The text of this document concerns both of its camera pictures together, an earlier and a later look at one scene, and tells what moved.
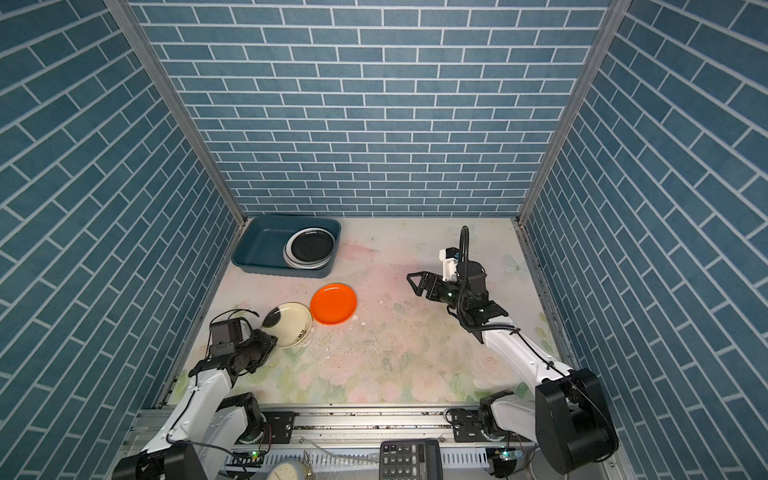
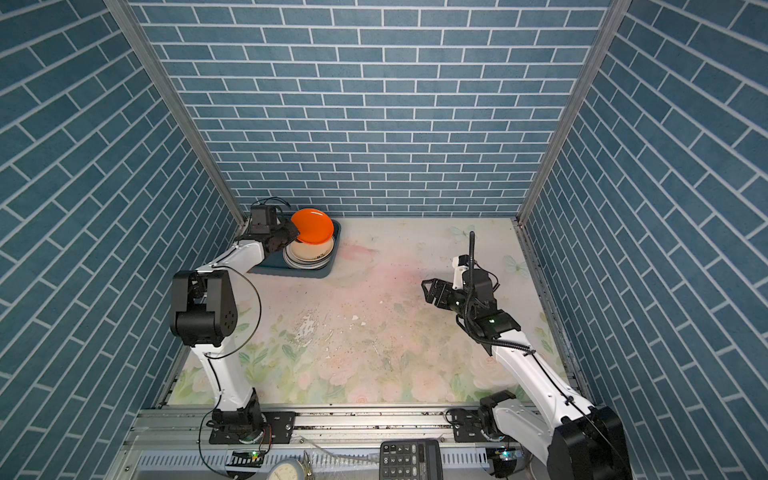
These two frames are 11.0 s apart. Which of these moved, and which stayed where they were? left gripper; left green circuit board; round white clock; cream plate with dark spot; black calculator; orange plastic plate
Moved: cream plate with dark spot; left gripper; orange plastic plate
Stayed: left green circuit board; round white clock; black calculator
